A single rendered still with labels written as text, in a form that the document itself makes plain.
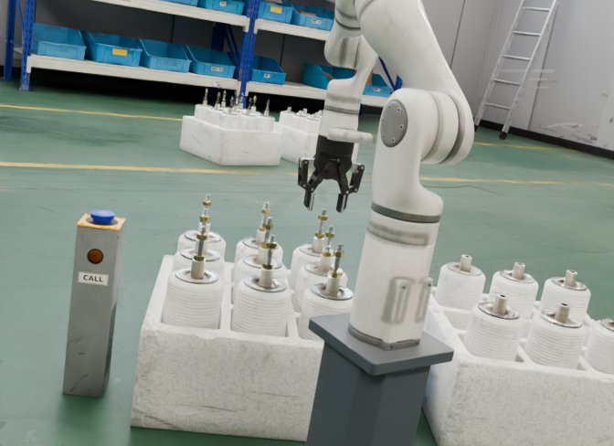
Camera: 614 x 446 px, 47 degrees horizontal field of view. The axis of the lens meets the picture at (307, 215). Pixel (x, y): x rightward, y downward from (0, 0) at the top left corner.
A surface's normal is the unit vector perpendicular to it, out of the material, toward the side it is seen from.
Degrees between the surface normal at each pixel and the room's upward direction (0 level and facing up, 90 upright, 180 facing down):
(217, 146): 90
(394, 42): 102
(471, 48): 90
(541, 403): 90
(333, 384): 90
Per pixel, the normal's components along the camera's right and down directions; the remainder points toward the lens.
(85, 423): 0.16, -0.96
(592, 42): -0.82, 0.00
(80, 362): 0.10, 0.26
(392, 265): -0.23, 0.19
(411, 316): 0.55, 0.29
